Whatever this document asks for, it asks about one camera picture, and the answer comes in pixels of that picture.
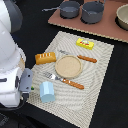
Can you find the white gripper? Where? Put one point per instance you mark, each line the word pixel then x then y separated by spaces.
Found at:
pixel 13 85

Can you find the light blue milk carton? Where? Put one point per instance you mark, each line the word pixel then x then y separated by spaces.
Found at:
pixel 47 92

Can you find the orange toy bread loaf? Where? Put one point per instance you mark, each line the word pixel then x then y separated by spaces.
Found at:
pixel 45 58

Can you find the yellow toy box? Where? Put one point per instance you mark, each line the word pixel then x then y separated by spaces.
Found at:
pixel 85 43

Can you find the grey frying pan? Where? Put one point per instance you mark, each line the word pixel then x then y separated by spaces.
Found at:
pixel 69 9

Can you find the grey cooking pot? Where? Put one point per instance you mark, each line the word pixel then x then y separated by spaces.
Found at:
pixel 92 12

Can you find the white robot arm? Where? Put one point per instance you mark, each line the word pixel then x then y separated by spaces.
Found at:
pixel 11 56

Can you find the round wooden plate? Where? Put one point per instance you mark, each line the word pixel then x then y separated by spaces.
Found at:
pixel 68 66

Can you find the beige woven placemat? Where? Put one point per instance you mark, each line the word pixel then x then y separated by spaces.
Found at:
pixel 71 104

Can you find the beige bowl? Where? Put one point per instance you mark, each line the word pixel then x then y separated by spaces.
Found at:
pixel 122 14

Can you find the fork with wooden handle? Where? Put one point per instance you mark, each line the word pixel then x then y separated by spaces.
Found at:
pixel 66 81

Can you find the knife with wooden handle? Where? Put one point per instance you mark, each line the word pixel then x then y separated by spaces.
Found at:
pixel 79 56

